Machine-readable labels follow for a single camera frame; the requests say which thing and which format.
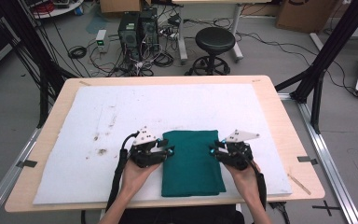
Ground black sleeved gripper cable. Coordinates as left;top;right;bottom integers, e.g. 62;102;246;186
248;161;294;224
80;131;141;224

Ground light wooden desk white legs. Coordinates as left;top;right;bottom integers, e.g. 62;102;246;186
171;0;273;63

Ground black sleeved left gripper cable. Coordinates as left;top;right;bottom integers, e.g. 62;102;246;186
80;131;141;224

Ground black sleeved right gripper cable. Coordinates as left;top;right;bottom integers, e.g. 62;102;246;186
248;161;294;224

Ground black aluminium frame post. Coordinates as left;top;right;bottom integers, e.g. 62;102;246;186
274;0;358;135
0;0;79;129

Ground black round stool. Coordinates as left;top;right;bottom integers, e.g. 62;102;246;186
185;26;238;77

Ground thin wooden stick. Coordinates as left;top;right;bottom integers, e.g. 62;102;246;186
286;173;312;196

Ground teal T-shirt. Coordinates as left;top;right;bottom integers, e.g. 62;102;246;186
160;129;227;198

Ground coiled black cable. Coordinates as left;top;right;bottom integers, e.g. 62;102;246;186
67;45;89;61

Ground large printed cardboard box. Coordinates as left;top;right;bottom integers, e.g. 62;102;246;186
275;0;338;34

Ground white power unit green display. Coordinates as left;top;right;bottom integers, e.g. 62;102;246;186
95;29;110;53

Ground person's black clothing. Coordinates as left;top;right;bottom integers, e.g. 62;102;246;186
119;204;245;224

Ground silver aluminium rail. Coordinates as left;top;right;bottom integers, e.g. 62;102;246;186
0;127;42;224
278;92;358;224

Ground person's left hand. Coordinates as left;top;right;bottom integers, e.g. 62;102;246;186
121;160;162;198

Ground black tape cross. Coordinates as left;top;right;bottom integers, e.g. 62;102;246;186
311;200;341;217

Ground tangle of floor cables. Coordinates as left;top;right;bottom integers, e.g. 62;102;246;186
87;26;176;77

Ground person's right hand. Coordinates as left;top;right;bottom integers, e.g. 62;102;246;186
225;164;262;201

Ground open plain cardboard box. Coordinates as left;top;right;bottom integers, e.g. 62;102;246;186
99;0;152;14

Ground red cable coil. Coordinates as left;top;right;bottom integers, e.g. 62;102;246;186
32;1;56;14

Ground round white table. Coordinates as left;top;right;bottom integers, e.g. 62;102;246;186
27;0;85;20

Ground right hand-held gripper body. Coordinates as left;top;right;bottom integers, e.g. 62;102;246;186
219;129;261;172

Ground black computer tower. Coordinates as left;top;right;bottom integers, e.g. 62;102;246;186
139;7;160;52
117;11;142;61

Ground white foam mat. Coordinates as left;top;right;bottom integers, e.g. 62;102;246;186
32;83;293;205

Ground black tape strip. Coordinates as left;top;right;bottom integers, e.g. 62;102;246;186
296;155;319;166
15;159;38;169

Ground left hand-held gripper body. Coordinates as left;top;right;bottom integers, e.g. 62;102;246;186
127;125;169;169

